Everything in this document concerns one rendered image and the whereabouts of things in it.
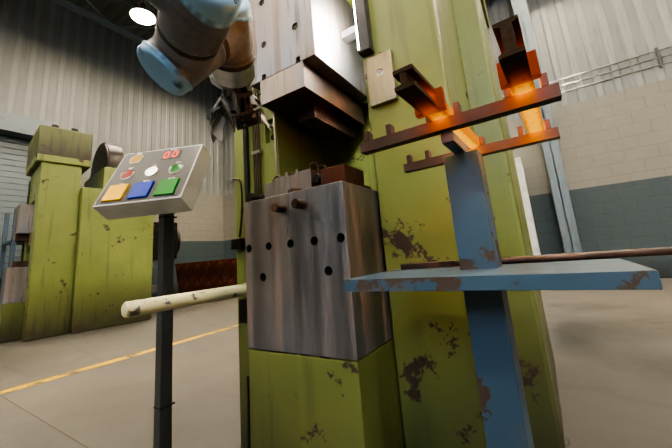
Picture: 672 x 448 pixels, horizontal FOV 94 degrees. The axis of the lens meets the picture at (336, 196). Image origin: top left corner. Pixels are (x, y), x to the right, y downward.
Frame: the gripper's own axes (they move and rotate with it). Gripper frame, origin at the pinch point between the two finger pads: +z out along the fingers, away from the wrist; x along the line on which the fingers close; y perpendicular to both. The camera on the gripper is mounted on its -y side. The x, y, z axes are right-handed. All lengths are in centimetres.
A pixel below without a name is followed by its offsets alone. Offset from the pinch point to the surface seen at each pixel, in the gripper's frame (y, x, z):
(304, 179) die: 14.7, 13.6, 13.2
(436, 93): 38, 18, -39
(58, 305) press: -169, -215, 415
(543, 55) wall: -143, 635, 231
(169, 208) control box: -8.9, -25.8, 37.9
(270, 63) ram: -30.4, 24.7, 6.8
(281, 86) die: -18.8, 23.0, 7.1
